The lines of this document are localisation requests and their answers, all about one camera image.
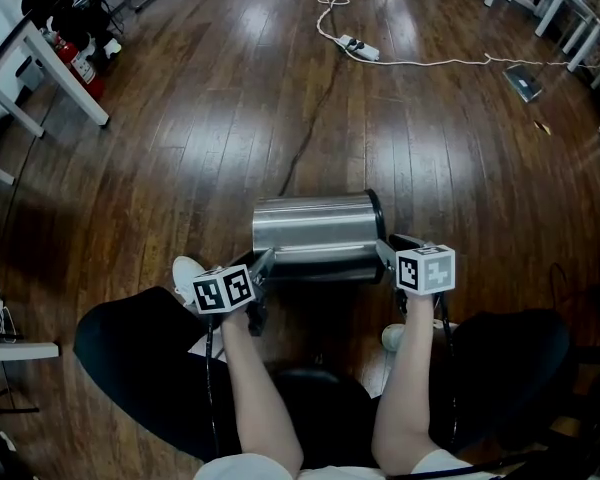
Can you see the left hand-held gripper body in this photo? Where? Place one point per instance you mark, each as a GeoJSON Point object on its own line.
{"type": "Point", "coordinates": [224, 289]}

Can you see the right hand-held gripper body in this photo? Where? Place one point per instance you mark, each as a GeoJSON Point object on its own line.
{"type": "Point", "coordinates": [425, 270]}

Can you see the stainless steel wastebasket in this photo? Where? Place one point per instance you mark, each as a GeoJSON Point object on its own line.
{"type": "Point", "coordinates": [315, 228]}

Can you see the person's right forearm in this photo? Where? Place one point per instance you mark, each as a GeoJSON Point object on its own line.
{"type": "Point", "coordinates": [410, 383]}

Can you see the person's left forearm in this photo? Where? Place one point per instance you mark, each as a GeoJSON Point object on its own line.
{"type": "Point", "coordinates": [260, 393]}

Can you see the person's left white shoe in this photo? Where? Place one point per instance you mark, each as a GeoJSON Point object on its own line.
{"type": "Point", "coordinates": [186, 274]}

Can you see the person's white shoe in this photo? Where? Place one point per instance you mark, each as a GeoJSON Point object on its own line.
{"type": "Point", "coordinates": [392, 337]}
{"type": "Point", "coordinates": [186, 274]}

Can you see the person's right white shoe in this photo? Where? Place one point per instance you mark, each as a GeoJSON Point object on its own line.
{"type": "Point", "coordinates": [392, 337]}

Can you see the person's left leg black trousers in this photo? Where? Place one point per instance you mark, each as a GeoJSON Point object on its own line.
{"type": "Point", "coordinates": [145, 363]}

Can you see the person's leg black trousers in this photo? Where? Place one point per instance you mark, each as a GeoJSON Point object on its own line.
{"type": "Point", "coordinates": [510, 373]}
{"type": "Point", "coordinates": [145, 363]}

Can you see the person's right leg black trousers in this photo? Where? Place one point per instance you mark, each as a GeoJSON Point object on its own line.
{"type": "Point", "coordinates": [510, 373]}

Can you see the black chair seat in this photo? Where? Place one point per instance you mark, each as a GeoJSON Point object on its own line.
{"type": "Point", "coordinates": [325, 408]}

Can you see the small yellow floor scrap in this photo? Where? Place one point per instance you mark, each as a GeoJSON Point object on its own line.
{"type": "Point", "coordinates": [544, 126]}

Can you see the person's white shirt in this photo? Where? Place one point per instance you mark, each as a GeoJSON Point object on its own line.
{"type": "Point", "coordinates": [245, 469]}

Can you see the flat metal stand base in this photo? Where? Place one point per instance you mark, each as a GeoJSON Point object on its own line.
{"type": "Point", "coordinates": [523, 83]}

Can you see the white power strip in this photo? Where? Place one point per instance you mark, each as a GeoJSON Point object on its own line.
{"type": "Point", "coordinates": [360, 47]}

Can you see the white shelf board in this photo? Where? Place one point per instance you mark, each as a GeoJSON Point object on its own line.
{"type": "Point", "coordinates": [20, 351]}

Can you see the red fire extinguisher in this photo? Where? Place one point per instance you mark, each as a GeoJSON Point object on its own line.
{"type": "Point", "coordinates": [80, 65]}

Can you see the white table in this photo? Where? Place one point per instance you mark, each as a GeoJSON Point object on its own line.
{"type": "Point", "coordinates": [55, 68]}

